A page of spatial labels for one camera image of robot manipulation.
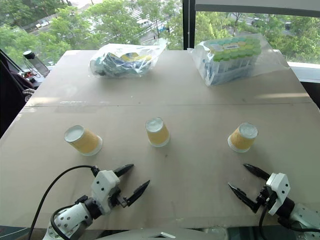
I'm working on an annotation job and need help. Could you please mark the yellow white paper cup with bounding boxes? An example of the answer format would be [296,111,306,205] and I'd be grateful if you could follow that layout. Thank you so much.
[227,122,259,154]
[63,124,104,157]
[145,116,171,148]

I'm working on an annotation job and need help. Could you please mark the red small objects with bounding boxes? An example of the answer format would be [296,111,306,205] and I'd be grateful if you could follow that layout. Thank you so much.
[20,71,39,83]

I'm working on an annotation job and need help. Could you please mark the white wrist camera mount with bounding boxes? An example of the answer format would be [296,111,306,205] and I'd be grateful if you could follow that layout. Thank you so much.
[265,172,292,216]
[90,169,121,216]

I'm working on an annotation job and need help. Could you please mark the silver robot torso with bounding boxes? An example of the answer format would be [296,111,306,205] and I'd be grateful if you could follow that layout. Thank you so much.
[96,225,229,240]

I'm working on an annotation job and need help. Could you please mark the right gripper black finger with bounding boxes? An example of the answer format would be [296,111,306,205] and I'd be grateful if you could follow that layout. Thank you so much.
[227,183,261,214]
[243,163,272,182]

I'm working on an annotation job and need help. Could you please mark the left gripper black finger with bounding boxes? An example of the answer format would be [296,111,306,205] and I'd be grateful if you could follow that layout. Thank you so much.
[112,163,135,179]
[125,179,151,208]

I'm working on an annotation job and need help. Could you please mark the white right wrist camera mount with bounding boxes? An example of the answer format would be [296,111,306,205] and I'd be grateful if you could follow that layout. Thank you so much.
[265,172,292,216]

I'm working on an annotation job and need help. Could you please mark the bagged rack of green-capped tubes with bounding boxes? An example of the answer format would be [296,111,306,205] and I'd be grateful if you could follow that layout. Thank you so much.
[187,33,291,87]

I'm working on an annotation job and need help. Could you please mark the dark chair with cloth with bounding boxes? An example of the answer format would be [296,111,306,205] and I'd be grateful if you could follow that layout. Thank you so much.
[0,48,36,140]

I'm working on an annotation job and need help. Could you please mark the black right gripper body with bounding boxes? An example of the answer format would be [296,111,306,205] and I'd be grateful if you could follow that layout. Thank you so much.
[255,184,277,209]

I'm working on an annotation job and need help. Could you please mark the black window frame post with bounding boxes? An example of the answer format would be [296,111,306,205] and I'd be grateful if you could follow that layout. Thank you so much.
[181,0,197,51]

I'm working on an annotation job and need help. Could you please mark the clear water bottle black lid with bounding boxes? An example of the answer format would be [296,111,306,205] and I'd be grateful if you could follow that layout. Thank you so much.
[22,50,51,77]

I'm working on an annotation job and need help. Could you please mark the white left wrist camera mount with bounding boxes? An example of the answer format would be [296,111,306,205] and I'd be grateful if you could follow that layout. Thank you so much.
[90,169,121,216]

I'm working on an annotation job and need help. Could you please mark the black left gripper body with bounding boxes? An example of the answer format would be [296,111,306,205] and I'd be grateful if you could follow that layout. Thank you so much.
[109,186,131,209]

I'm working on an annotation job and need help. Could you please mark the clear plastic bag of packets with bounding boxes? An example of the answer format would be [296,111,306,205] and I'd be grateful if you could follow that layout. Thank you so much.
[89,42,168,80]

